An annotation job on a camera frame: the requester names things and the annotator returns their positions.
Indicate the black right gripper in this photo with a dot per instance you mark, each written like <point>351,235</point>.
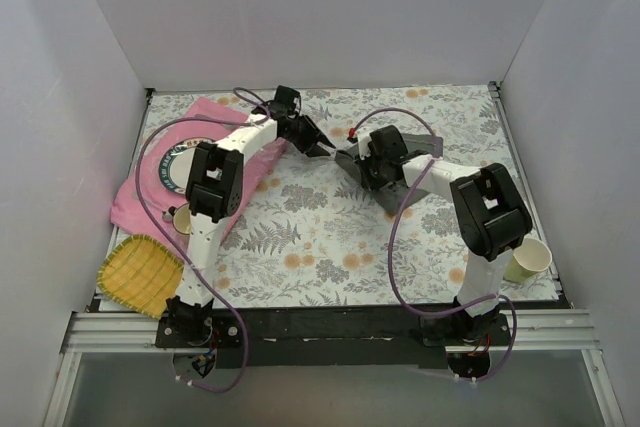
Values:
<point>366,173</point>

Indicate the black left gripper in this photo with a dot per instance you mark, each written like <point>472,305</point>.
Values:
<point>308,136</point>

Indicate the grey cloth napkin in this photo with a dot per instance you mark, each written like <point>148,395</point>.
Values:
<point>390,196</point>

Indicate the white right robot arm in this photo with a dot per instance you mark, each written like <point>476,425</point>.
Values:
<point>492,217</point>

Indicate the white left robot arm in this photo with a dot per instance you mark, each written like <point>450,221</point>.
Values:
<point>214,193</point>

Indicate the floral patterned table mat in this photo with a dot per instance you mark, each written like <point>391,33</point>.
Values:
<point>311,236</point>

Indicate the dark round plate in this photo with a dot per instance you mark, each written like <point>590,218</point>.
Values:
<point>175,164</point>

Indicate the cream mug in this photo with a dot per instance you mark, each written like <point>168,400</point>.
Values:
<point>179,218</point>

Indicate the light green mug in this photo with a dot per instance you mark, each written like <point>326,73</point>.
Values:
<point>531,258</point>

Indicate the yellow bamboo mat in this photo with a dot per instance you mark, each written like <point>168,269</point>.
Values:
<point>141,274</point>

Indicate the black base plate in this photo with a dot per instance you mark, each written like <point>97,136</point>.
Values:
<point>322,336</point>

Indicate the aluminium frame rail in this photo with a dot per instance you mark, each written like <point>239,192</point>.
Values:
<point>552,373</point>

